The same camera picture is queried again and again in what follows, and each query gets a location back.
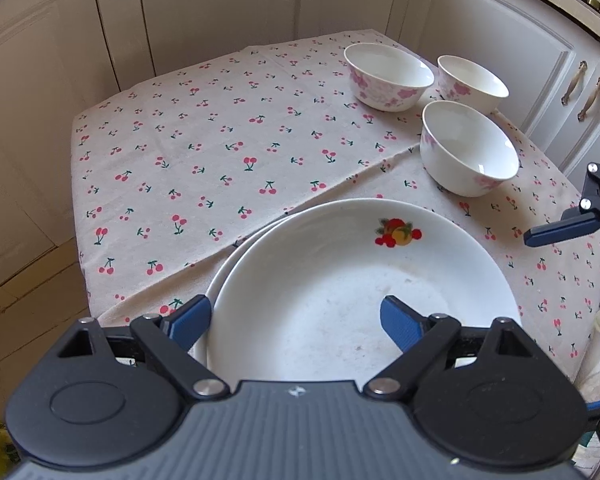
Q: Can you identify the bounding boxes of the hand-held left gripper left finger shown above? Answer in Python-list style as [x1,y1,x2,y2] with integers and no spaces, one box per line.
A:
[56,295,230,402]

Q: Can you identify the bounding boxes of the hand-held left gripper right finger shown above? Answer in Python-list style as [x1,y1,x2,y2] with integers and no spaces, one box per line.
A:
[363,295,535,402]

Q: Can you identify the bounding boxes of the cherry print tablecloth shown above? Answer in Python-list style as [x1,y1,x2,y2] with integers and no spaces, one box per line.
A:
[72,27,600,383]

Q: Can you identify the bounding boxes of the large white plate fruit decals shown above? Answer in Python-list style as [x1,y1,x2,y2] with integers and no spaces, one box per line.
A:
[205,212,291,363]

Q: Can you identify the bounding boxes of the white plate one fruit decal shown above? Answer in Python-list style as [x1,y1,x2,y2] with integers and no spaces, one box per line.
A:
[212,198,523,383]

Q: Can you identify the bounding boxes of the bronze cabinet handle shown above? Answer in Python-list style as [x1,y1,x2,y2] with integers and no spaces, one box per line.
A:
[577,76,600,122]
[561,60,588,107]

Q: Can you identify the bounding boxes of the white bowl pink flowers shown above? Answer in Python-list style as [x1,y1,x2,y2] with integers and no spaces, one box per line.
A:
[343,42,436,113]
[420,100,521,197]
[436,55,510,116]

